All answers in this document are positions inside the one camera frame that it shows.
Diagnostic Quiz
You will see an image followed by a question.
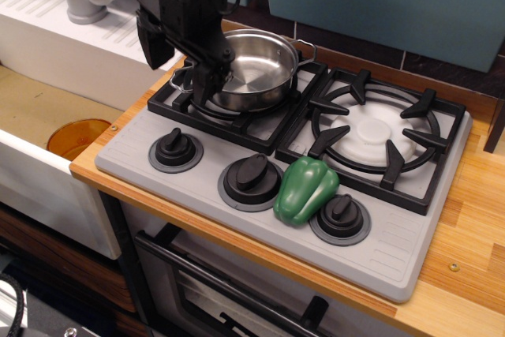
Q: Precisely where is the stainless steel pot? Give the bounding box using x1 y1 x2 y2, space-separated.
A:
169 28 318 113

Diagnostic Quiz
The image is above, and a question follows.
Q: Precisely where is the black stove knob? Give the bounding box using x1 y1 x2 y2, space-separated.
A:
148 128 204 174
309 194 372 247
218 153 284 212

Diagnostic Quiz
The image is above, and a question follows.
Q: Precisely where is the green toy bell pepper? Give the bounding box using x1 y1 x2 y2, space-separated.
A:
273 156 340 227

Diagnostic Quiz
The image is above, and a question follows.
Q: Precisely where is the grey toy stove top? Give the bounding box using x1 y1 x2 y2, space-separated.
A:
93 52 473 305

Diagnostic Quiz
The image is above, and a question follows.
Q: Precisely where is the black oven door handle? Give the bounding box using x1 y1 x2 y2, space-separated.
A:
134 224 327 336

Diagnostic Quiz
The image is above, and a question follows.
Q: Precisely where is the black left burner grate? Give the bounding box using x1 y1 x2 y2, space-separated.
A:
148 62 328 155

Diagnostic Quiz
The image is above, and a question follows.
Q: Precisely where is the white burner cap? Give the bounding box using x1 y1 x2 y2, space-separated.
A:
331 102 417 167

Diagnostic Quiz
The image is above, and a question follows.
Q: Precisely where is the black middle stove knob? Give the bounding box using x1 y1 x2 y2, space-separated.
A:
218 153 284 212

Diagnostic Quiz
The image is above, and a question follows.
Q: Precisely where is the black burner grate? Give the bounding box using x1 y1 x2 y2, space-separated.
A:
275 69 472 215
148 62 328 155

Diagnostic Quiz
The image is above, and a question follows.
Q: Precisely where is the black right burner grate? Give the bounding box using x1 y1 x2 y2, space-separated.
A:
275 69 472 215

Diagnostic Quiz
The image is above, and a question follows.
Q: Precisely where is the black right stove knob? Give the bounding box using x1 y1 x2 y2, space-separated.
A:
309 194 372 247

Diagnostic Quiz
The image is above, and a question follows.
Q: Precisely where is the white toy sink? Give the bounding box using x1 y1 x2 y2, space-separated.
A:
1 0 181 260

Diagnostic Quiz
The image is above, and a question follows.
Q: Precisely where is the black left stove knob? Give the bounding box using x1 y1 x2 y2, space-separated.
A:
148 128 204 174

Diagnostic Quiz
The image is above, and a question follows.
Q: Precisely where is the toy oven door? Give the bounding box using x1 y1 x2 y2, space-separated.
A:
132 223 403 336

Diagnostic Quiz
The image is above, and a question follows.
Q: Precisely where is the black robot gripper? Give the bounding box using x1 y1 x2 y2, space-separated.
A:
137 0 234 106

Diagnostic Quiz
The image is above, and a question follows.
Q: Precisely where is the orange plastic plate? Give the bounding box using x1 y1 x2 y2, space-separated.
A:
47 118 111 161

